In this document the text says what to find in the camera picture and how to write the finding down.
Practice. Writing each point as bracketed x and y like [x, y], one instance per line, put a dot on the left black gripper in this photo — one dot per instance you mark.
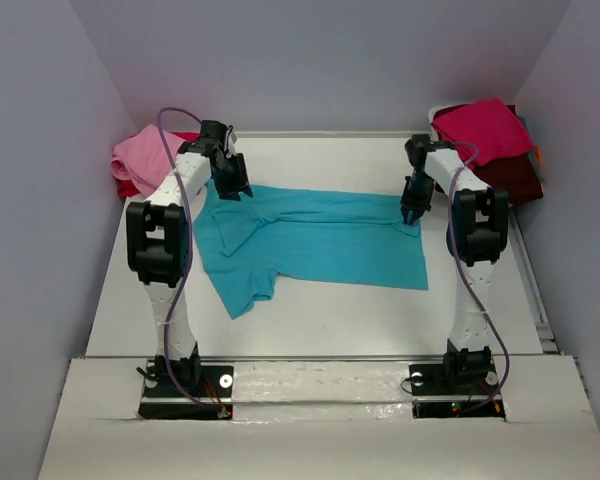
[233, 179]

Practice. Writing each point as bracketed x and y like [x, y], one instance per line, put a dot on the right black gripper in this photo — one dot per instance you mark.
[414, 201]

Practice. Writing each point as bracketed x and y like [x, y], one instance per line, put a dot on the turquoise t shirt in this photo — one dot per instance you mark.
[311, 235]

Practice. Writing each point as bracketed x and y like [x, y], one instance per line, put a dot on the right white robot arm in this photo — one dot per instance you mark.
[476, 236]

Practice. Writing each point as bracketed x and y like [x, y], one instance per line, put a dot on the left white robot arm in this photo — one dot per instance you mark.
[169, 171]

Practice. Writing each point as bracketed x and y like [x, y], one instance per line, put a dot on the pink folded t shirt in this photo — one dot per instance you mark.
[145, 162]

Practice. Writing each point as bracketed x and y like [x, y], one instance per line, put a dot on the magenta t shirt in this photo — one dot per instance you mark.
[489, 125]

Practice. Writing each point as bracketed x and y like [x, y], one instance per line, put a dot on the dark red t shirt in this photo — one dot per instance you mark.
[492, 138]

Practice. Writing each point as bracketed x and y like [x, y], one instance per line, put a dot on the red folded t shirt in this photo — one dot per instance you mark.
[125, 189]

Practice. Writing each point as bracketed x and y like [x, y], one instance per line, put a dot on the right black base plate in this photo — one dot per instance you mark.
[436, 397]

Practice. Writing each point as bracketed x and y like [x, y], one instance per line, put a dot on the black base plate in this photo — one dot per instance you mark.
[209, 400]
[436, 397]

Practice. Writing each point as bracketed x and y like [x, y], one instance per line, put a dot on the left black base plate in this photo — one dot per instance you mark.
[209, 400]

